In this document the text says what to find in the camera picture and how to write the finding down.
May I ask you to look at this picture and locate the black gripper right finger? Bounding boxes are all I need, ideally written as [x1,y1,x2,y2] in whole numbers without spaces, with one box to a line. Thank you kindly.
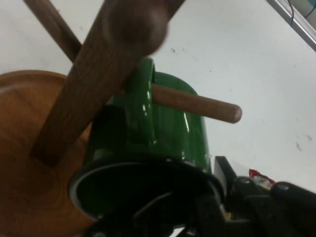
[214,155,316,237]

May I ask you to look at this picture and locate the yellow red snack packet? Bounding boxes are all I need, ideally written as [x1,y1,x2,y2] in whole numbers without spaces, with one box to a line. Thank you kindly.
[248,168,276,191]

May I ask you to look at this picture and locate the brown wooden mug tree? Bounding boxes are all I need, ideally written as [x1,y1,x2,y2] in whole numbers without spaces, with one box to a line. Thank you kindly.
[0,0,243,237]

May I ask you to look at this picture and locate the thin black floor cable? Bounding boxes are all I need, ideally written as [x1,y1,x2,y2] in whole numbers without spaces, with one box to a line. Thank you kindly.
[286,0,316,26]

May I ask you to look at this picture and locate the aluminium frame rail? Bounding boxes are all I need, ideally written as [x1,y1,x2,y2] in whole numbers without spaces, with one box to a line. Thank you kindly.
[266,0,316,53]

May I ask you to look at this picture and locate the green enamel mug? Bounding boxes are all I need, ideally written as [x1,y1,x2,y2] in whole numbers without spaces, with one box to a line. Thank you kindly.
[68,57,225,237]

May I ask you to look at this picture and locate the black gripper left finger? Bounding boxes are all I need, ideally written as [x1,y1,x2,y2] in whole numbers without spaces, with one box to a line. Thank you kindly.
[133,192,227,237]

